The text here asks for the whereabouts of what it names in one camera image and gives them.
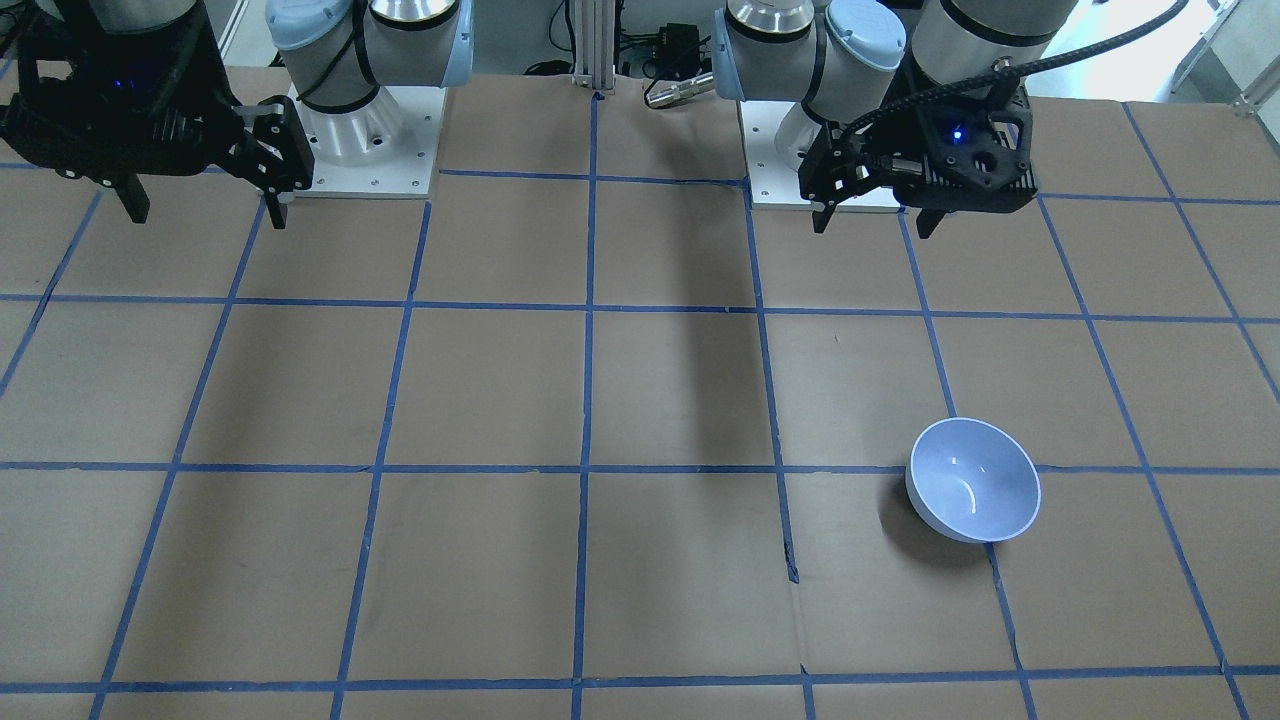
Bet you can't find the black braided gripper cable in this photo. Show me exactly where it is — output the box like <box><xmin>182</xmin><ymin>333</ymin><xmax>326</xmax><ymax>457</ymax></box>
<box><xmin>838</xmin><ymin>0</ymin><xmax>1190</xmax><ymax>151</ymax></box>

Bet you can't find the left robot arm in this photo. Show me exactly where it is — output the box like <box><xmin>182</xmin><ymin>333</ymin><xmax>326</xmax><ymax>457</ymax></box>
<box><xmin>710</xmin><ymin>1</ymin><xmax>1073</xmax><ymax>238</ymax></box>

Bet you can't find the blue bowl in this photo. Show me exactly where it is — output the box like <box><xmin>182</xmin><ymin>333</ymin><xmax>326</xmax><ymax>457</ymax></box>
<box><xmin>905</xmin><ymin>416</ymin><xmax>1043</xmax><ymax>544</ymax></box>

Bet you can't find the aluminium frame post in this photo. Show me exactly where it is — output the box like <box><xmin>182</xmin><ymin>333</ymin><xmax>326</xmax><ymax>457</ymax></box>
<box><xmin>567</xmin><ymin>1</ymin><xmax>618</xmax><ymax>95</ymax></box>

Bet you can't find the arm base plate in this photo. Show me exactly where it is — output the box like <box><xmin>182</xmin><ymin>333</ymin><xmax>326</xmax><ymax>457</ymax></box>
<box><xmin>739</xmin><ymin>97</ymin><xmax>906</xmax><ymax>213</ymax></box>
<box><xmin>294</xmin><ymin>86</ymin><xmax>448</xmax><ymax>199</ymax></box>

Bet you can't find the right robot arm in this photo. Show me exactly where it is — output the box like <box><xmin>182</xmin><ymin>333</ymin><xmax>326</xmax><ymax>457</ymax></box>
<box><xmin>3</xmin><ymin>1</ymin><xmax>474</xmax><ymax>229</ymax></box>

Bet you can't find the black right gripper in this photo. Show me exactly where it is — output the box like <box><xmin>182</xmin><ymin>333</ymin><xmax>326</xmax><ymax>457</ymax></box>
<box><xmin>3</xmin><ymin>1</ymin><xmax>314</xmax><ymax>231</ymax></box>

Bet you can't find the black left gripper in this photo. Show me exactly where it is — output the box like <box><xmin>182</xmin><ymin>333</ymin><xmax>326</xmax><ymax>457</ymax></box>
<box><xmin>797</xmin><ymin>85</ymin><xmax>1038</xmax><ymax>240</ymax></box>

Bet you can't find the black power adapter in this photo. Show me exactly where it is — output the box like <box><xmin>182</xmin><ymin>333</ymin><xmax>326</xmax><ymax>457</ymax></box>
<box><xmin>654</xmin><ymin>23</ymin><xmax>699</xmax><ymax>70</ymax></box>

